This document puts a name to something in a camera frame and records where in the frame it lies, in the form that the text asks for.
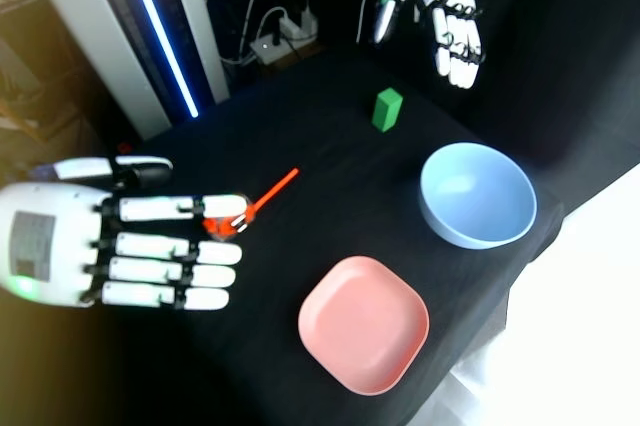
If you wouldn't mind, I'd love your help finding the green block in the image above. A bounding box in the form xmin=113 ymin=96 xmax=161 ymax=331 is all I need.
xmin=371 ymin=87 xmax=404 ymax=134

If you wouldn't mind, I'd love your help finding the light blue bowl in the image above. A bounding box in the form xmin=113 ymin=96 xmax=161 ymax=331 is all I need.
xmin=418 ymin=141 xmax=539 ymax=250

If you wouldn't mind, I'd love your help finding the white light stand panel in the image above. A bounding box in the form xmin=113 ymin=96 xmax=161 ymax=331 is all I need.
xmin=14 ymin=0 xmax=232 ymax=142

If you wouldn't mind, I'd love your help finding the black table cloth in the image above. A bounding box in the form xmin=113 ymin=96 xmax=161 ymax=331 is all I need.
xmin=99 ymin=40 xmax=569 ymax=426

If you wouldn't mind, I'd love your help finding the pink square plate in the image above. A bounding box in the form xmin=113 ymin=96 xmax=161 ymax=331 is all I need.
xmin=297 ymin=255 xmax=431 ymax=396

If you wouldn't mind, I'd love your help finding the white power strip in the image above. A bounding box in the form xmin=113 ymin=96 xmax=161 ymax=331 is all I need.
xmin=248 ymin=5 xmax=320 ymax=66

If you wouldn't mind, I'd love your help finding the bright LED light strip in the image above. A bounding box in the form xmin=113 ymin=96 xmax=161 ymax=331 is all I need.
xmin=122 ymin=0 xmax=201 ymax=120

